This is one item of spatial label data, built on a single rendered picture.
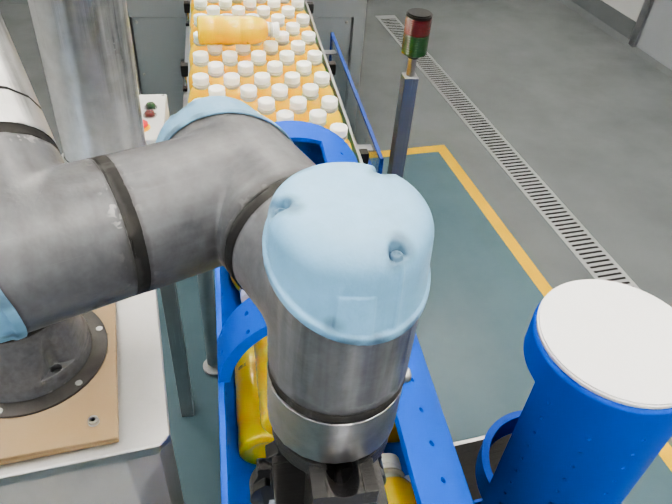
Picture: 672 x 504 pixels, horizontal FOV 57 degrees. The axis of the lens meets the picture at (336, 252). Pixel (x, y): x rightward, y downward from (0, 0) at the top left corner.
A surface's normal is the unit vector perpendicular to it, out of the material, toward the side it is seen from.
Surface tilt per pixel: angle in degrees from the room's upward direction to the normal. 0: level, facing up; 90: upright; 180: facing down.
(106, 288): 100
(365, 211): 0
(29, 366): 72
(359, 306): 88
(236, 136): 2
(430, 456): 32
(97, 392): 1
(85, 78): 88
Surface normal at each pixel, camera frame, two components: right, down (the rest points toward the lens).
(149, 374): 0.07, -0.75
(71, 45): 0.04, 0.63
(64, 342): 0.91, 0.05
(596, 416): -0.44, 0.57
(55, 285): 0.56, 0.44
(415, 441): 0.52, -0.69
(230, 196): -0.51, -0.32
